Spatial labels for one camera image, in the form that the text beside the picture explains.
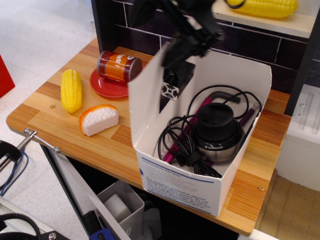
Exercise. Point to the yellow toy corn on table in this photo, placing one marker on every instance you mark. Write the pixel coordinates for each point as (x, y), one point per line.
(71, 91)

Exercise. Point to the orange labelled toy can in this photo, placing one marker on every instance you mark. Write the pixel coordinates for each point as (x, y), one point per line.
(118, 67)

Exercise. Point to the yellow toy corn on shelf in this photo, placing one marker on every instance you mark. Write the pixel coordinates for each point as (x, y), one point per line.
(264, 8)

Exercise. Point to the red box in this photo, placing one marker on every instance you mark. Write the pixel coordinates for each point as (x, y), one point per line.
(6, 82)

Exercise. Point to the black 3d mouse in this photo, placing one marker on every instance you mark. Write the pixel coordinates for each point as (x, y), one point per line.
(217, 135)

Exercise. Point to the white cardboard box with flap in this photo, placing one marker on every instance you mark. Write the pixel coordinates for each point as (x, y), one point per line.
(242, 84)

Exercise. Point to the white orange toy cheese wedge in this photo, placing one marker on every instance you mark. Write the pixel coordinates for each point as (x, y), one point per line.
(98, 118)

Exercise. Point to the grey plastic bin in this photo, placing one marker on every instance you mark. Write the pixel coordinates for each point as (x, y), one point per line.
(125, 206)

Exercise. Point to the magenta pen tool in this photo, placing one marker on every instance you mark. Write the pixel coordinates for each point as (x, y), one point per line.
(177, 135)

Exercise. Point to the dark tiled shelf unit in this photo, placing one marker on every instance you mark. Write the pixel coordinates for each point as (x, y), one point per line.
(290, 55)

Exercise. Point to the red plate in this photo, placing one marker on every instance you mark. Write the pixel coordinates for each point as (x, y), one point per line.
(107, 87)

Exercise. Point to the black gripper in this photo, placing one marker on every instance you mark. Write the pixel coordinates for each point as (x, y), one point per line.
(197, 27)

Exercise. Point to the metal clamp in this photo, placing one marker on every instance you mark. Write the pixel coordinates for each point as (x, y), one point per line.
(10, 153)

